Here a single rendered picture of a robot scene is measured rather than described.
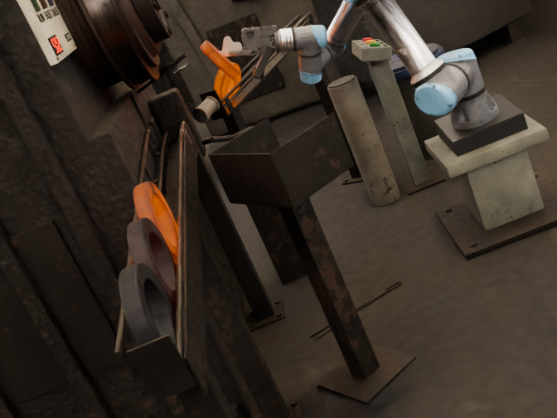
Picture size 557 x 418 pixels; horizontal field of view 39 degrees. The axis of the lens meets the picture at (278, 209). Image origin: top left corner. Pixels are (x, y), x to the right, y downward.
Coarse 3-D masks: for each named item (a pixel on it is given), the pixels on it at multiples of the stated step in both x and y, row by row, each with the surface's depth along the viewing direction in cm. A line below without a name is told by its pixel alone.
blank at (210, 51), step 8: (208, 48) 245; (216, 48) 257; (208, 56) 244; (216, 56) 244; (224, 56) 254; (216, 64) 244; (224, 64) 244; (232, 64) 254; (224, 72) 246; (232, 72) 247
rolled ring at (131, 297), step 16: (128, 272) 128; (144, 272) 132; (128, 288) 125; (144, 288) 136; (160, 288) 138; (128, 304) 124; (144, 304) 125; (160, 304) 138; (128, 320) 123; (144, 320) 123; (160, 320) 138; (144, 336) 123; (160, 336) 126
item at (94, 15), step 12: (84, 0) 198; (96, 0) 198; (108, 0) 197; (96, 12) 198; (108, 12) 198; (96, 24) 199; (108, 24) 200; (120, 24) 199; (108, 36) 201; (120, 36) 202; (108, 48) 203; (120, 48) 204; (132, 48) 204; (120, 60) 207; (132, 60) 208; (132, 72) 212; (144, 72) 214; (156, 72) 226
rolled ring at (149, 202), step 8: (144, 184) 162; (152, 184) 166; (136, 192) 160; (144, 192) 159; (152, 192) 163; (160, 192) 171; (136, 200) 159; (144, 200) 158; (152, 200) 160; (160, 200) 169; (136, 208) 158; (144, 208) 157; (152, 208) 158; (160, 208) 171; (168, 208) 173; (144, 216) 157; (152, 216) 157; (160, 216) 172; (168, 216) 172; (160, 224) 159; (168, 224) 172; (176, 224) 174; (168, 232) 171; (176, 232) 171; (168, 240) 161; (176, 240) 169; (176, 248) 164; (176, 256) 162
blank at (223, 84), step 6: (222, 72) 271; (240, 72) 282; (216, 78) 271; (222, 78) 270; (228, 78) 274; (240, 78) 283; (216, 84) 271; (222, 84) 271; (228, 84) 282; (234, 84) 281; (216, 90) 272; (222, 90) 272; (228, 90) 280; (222, 96) 273
